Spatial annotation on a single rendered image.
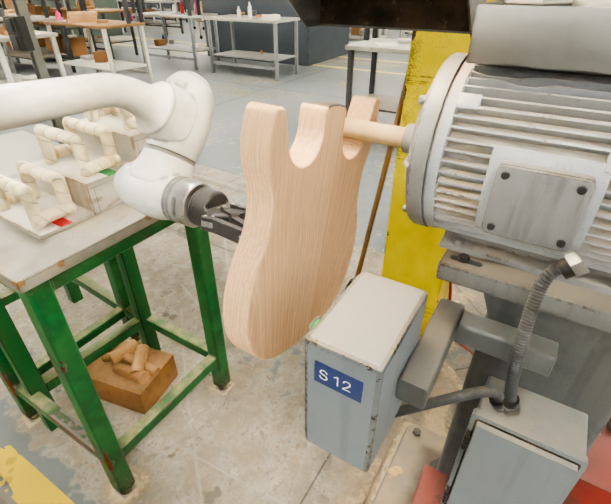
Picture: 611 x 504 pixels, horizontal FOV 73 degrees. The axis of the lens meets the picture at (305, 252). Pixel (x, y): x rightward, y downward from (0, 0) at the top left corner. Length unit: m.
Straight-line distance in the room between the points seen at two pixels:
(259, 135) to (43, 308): 0.76
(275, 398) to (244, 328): 1.27
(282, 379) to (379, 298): 1.39
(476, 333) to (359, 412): 0.23
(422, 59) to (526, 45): 1.04
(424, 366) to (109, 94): 0.64
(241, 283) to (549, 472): 0.50
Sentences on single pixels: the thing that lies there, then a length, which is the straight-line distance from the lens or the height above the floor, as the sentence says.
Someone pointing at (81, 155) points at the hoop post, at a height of 1.08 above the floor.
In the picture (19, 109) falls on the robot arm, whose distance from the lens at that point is 0.74.
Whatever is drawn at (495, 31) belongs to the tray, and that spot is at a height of 1.41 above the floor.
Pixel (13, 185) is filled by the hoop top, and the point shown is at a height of 1.05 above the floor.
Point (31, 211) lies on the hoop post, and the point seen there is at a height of 0.99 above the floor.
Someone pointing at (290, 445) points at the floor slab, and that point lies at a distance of 1.72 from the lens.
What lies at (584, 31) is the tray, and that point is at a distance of 0.57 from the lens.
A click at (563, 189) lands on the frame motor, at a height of 1.27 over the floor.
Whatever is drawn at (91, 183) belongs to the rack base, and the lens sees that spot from 1.22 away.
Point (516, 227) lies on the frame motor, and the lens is 0.56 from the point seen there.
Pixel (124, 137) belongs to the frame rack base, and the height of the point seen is 1.09.
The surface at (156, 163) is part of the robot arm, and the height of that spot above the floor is 1.17.
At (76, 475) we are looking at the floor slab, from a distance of 1.85.
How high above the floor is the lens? 1.46
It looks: 33 degrees down
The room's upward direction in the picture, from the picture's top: straight up
